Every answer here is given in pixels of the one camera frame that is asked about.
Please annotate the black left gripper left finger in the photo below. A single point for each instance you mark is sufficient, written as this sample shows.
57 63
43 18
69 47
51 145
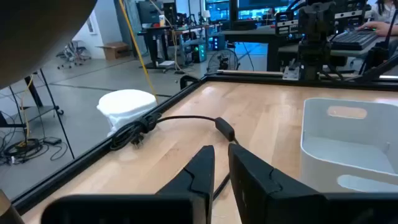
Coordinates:
199 174

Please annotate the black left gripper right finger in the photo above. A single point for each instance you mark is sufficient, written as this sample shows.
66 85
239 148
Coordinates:
255 193

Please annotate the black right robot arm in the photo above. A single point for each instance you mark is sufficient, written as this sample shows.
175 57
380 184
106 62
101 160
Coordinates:
314 56

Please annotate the person's forearm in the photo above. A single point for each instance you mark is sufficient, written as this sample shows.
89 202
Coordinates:
392 29

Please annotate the dark grey desk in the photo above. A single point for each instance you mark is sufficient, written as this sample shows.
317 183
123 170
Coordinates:
248 35

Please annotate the black desktop device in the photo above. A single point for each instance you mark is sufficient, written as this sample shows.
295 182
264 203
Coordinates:
245 25

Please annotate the black backlit keyboard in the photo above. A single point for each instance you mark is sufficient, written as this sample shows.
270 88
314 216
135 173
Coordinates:
354 40

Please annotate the black floor fan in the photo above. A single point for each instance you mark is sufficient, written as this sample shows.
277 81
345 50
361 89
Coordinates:
222 60

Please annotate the small white desk lamp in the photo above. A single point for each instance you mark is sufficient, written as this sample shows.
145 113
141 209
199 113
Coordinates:
206 14

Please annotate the person's hand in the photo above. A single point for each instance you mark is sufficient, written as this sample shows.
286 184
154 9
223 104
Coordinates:
373 28

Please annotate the computer tower with green lights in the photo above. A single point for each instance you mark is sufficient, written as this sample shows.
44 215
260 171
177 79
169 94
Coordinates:
199 53

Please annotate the white plastic storage bin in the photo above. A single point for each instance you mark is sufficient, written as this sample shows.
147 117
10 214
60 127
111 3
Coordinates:
342 149

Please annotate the person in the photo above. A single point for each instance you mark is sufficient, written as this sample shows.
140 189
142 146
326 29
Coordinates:
388 12

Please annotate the white lined trash can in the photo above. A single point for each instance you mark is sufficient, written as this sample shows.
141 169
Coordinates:
124 102

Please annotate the black standing desk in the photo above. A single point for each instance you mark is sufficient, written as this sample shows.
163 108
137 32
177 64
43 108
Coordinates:
153 49

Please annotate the brown cardboard box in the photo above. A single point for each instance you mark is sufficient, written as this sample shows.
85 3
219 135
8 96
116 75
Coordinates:
115 51

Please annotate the grey office chair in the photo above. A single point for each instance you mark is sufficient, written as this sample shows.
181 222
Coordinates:
73 53

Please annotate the wall display screen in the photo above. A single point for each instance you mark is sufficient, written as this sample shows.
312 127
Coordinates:
261 14

